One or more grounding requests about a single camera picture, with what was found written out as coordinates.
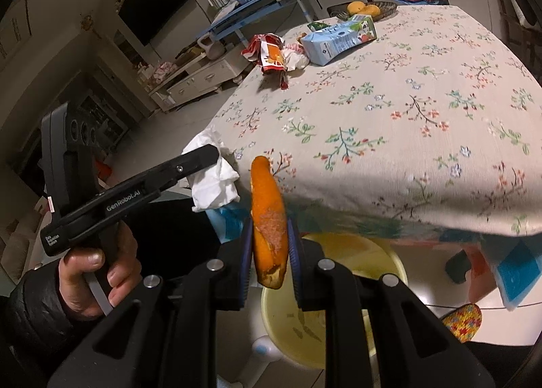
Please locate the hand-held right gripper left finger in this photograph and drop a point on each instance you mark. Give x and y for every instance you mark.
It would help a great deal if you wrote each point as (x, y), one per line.
(246, 263)

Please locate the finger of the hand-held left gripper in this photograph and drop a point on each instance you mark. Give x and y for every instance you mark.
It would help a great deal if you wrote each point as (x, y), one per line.
(194, 161)

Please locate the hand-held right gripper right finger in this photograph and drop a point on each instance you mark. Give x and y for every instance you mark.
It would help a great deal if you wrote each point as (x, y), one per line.
(296, 269)

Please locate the white plastic bag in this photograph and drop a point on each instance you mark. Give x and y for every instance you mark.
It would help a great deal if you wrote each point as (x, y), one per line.
(211, 184)

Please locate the yellow plastic bin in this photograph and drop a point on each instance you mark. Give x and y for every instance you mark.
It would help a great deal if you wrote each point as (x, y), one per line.
(351, 252)

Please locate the person's left forearm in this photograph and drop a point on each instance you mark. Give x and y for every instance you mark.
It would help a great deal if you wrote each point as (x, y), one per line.
(34, 316)

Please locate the person's left hand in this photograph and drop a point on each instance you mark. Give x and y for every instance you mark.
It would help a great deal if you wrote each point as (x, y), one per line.
(84, 282)

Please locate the dark display cabinet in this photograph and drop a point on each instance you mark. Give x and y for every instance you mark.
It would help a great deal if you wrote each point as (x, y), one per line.
(106, 117)

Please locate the cream television cabinet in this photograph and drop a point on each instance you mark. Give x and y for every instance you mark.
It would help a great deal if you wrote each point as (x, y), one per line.
(199, 78)

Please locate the pink soft toy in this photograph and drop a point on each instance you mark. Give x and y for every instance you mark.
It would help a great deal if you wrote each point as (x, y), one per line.
(163, 71)

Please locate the pink kettlebell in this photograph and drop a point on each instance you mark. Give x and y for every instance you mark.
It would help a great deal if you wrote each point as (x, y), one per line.
(209, 47)

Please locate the red snack wrapper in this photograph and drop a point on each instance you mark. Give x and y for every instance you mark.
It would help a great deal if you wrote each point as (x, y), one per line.
(264, 49)

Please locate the small white crumpled wrapper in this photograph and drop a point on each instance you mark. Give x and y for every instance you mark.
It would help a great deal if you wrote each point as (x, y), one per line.
(294, 58)

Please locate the white papers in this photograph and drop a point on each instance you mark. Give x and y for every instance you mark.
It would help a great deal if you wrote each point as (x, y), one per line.
(226, 9)

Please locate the colourful patterned slipper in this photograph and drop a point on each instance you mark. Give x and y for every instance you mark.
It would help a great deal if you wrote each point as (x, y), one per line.
(461, 320)

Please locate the blue desk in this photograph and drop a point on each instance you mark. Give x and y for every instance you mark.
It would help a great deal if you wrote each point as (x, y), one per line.
(262, 0)

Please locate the green and white wrapper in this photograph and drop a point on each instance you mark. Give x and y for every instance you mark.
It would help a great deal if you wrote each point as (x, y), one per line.
(319, 26)

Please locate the floral tablecloth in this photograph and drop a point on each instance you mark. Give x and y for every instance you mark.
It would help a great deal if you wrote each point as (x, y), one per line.
(402, 117)

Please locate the light blue drink carton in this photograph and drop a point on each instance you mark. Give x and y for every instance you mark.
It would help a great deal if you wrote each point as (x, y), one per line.
(338, 38)

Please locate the dark wicker basket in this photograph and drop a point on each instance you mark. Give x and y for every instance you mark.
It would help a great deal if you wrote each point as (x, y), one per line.
(387, 9)

